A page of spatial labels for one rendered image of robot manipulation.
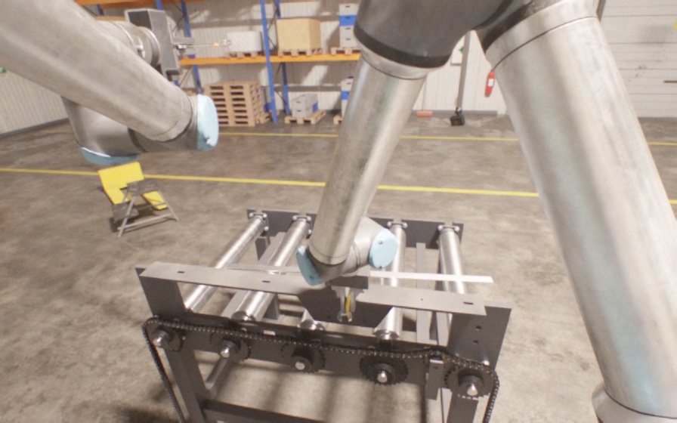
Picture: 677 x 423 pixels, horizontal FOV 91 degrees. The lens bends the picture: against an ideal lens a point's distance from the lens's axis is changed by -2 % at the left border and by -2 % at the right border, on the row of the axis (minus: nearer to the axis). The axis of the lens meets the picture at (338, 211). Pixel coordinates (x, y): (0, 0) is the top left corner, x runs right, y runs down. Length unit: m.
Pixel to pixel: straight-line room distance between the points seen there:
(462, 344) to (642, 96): 10.45
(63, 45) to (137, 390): 2.42
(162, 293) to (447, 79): 9.21
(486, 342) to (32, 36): 1.25
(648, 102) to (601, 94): 11.05
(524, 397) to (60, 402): 2.79
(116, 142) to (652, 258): 0.72
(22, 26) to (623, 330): 0.60
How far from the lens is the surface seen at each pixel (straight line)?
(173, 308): 1.54
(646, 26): 11.09
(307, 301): 1.24
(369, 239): 0.78
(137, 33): 0.75
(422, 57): 0.39
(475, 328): 1.23
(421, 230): 2.08
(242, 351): 1.45
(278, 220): 2.22
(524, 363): 2.67
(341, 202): 0.55
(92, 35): 0.42
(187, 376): 1.80
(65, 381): 2.99
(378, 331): 1.39
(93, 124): 0.67
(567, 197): 0.43
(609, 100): 0.44
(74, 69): 0.41
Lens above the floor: 1.90
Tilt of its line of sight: 27 degrees down
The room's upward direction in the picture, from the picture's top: 2 degrees counter-clockwise
